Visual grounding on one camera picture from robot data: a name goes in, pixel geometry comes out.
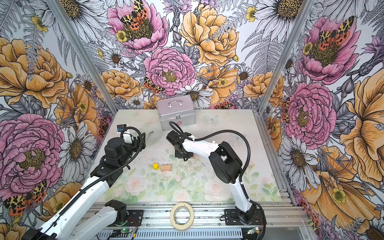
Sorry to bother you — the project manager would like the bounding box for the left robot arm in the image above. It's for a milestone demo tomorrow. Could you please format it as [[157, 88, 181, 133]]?
[[22, 126, 146, 240]]

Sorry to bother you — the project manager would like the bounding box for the aluminium front rail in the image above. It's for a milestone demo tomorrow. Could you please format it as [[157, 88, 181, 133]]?
[[74, 200, 304, 240]]

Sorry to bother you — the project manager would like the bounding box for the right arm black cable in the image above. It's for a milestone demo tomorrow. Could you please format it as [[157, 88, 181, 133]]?
[[168, 120, 267, 240]]

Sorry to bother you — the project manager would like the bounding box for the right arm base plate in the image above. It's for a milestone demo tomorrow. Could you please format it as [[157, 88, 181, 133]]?
[[223, 208, 265, 226]]

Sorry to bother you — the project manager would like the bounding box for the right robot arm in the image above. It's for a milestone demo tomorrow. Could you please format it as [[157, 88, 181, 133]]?
[[167, 131, 257, 225]]

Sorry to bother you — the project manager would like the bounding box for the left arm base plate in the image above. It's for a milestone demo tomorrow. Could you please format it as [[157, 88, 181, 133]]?
[[109, 210, 144, 227]]

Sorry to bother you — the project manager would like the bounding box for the aluminium frame post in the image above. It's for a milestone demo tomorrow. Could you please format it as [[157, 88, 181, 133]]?
[[47, 1, 119, 116], [257, 1, 315, 114]]

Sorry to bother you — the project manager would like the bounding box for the short natural wood block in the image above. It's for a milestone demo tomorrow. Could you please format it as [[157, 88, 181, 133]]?
[[160, 165, 172, 172]]

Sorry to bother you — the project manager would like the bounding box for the yellow cylinder block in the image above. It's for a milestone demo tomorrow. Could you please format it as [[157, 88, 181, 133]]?
[[153, 163, 160, 171]]

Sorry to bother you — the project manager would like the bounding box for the right aluminium frame post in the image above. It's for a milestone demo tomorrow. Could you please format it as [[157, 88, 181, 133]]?
[[257, 1, 315, 114]]

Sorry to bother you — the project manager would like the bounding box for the silver metal first-aid case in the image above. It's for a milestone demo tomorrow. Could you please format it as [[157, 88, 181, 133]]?
[[157, 95, 196, 131]]

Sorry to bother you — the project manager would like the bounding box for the masking tape roll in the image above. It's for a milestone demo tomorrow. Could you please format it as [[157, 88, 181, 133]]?
[[170, 202, 195, 231]]

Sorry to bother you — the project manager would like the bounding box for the left aluminium frame post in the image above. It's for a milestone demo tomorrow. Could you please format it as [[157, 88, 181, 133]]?
[[47, 1, 119, 116]]

